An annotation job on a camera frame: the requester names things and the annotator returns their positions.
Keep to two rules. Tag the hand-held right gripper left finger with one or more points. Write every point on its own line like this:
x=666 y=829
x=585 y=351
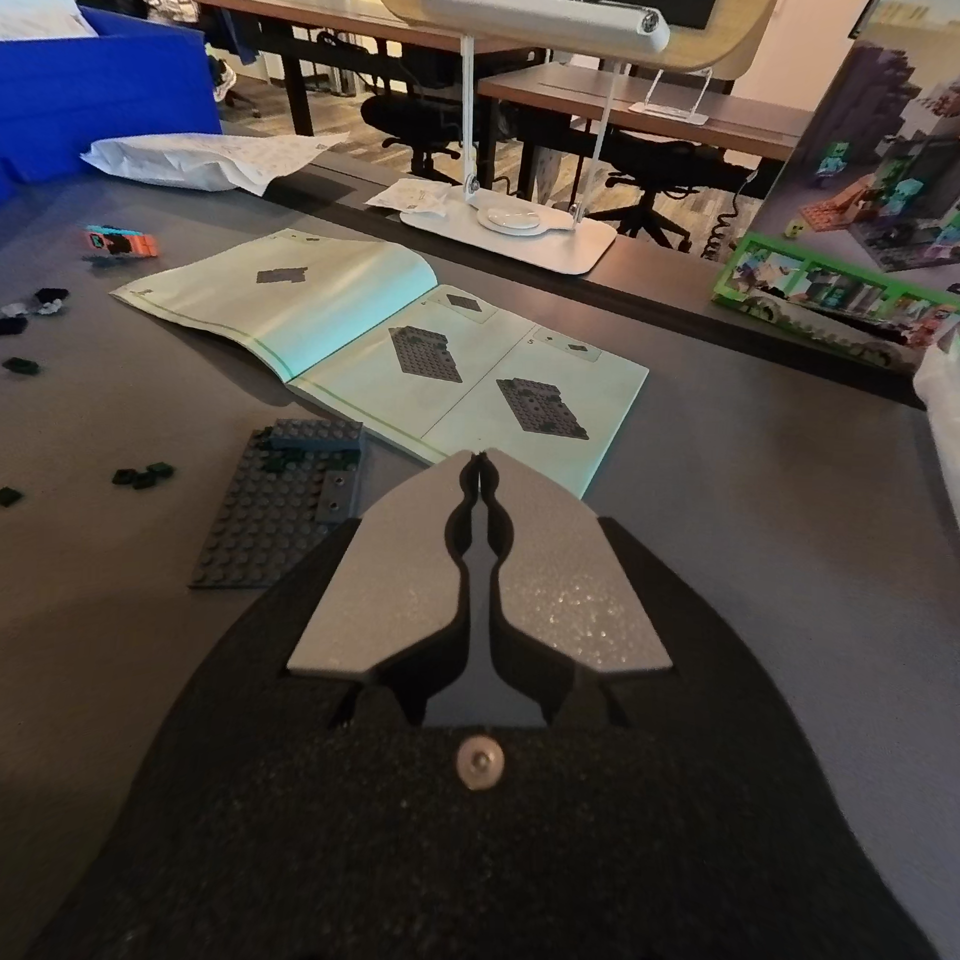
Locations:
x=375 y=600

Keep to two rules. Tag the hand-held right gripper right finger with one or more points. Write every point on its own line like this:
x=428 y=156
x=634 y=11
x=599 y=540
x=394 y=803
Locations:
x=585 y=600

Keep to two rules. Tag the grey desk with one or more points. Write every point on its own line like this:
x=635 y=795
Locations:
x=750 y=540

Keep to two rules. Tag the white desk lamp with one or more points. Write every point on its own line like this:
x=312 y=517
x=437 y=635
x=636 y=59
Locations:
x=555 y=251

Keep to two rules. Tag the small grey plate brick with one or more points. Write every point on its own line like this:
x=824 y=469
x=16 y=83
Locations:
x=339 y=495

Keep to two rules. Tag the dark grey brick baseplate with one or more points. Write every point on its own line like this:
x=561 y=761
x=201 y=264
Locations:
x=262 y=525

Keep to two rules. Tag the blue grey plate brick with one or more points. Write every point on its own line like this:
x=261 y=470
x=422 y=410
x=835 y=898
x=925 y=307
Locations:
x=315 y=435

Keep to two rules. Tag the small dark green tile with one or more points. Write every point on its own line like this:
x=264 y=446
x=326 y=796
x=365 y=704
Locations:
x=9 y=497
x=129 y=478
x=160 y=471
x=21 y=366

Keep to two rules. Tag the open instruction booklet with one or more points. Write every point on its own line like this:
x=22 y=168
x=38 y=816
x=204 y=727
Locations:
x=337 y=300

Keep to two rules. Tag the white plastic bag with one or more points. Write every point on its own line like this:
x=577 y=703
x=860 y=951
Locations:
x=939 y=427
x=37 y=15

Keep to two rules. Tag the small white paper slip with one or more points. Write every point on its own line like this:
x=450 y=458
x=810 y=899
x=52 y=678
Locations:
x=405 y=199

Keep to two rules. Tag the orange teal brick figure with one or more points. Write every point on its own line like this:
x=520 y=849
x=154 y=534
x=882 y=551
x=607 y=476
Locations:
x=124 y=244

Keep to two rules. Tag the small black brick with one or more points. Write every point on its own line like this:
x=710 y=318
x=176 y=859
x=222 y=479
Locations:
x=13 y=325
x=52 y=295

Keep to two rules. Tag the black office chair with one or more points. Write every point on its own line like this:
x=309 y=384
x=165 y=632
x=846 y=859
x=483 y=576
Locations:
x=405 y=116
x=675 y=161

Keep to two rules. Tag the small white grey brick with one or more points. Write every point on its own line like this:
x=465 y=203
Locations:
x=30 y=307

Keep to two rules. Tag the crumpled white paper bag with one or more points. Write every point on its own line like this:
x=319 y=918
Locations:
x=202 y=161

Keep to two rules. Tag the clear acrylic stand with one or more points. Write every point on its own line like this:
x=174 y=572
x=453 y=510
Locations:
x=671 y=112

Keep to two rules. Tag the toy brick set box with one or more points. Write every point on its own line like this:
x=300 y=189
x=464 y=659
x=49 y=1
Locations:
x=862 y=187

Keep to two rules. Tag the brown wooden table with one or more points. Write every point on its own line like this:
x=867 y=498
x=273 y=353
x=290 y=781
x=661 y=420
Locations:
x=570 y=86
x=337 y=22

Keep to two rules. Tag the white sneaker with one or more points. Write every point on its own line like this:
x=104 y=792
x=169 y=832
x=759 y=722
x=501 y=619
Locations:
x=223 y=81

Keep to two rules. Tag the wooden framed dark screen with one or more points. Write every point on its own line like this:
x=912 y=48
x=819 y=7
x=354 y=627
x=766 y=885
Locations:
x=720 y=52

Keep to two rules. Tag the blue plastic bin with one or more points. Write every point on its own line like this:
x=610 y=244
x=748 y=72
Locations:
x=112 y=97

